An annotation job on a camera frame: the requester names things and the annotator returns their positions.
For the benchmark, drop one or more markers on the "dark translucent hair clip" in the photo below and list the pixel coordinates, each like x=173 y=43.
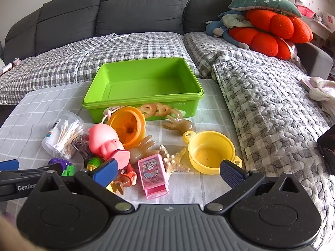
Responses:
x=81 y=146

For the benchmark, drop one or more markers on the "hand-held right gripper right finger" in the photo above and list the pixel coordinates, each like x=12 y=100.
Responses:
x=233 y=172

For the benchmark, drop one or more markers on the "green plastic box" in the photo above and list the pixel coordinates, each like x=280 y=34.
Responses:
x=146 y=83

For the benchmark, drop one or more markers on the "beige starfish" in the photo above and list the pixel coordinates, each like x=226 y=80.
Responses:
x=172 y=162

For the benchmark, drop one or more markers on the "yellow toy corn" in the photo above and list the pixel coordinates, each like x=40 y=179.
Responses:
x=94 y=162

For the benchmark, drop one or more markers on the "pink basket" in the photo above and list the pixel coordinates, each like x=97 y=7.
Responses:
x=305 y=11

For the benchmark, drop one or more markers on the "pink cartoon card box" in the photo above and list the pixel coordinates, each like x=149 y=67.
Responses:
x=153 y=172

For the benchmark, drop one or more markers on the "orange pumpkin toy bucket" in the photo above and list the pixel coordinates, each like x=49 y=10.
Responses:
x=136 y=125

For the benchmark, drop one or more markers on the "green snowflake pillow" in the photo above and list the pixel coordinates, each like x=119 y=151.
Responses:
x=261 y=1

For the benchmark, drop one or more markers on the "yellow toy pot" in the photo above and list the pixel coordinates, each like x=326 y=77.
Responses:
x=199 y=146

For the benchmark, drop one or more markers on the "pale grid-patterned sheet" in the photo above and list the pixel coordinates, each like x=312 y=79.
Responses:
x=39 y=102

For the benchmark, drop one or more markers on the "orange red toy figure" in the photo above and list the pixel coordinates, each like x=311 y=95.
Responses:
x=128 y=177

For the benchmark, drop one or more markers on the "dark grey sofa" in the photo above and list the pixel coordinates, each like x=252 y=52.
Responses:
x=130 y=5

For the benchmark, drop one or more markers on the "clear cotton swab container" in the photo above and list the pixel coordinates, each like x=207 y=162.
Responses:
x=52 y=136

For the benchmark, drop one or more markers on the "pink pig toy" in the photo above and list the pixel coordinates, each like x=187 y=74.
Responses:
x=102 y=138

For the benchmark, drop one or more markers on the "white paper strip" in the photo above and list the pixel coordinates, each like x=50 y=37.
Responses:
x=120 y=37

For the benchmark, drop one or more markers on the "tan rubber hand toy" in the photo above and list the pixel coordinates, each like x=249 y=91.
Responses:
x=138 y=154
x=183 y=125

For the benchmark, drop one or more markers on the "white plush toy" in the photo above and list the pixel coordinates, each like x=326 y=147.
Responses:
x=323 y=91

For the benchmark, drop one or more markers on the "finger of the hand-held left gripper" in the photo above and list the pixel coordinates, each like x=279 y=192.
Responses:
x=9 y=165
x=26 y=173

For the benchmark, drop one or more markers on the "purple toy grapes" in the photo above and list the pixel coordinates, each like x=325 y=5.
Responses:
x=59 y=161

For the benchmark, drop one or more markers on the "white wall shelf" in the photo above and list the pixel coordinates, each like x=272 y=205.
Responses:
x=324 y=23

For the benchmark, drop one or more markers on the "grey quilted blanket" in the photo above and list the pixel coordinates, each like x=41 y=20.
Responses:
x=274 y=123

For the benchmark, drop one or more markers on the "small pink object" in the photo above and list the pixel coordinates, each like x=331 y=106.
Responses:
x=16 y=61

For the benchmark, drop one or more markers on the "grey checked sofa cover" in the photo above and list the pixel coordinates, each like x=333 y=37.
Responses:
x=209 y=49
x=78 y=55

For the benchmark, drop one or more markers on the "blue plush toy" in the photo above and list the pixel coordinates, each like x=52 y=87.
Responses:
x=217 y=28

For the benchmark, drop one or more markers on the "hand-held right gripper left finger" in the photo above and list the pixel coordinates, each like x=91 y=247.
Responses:
x=104 y=171

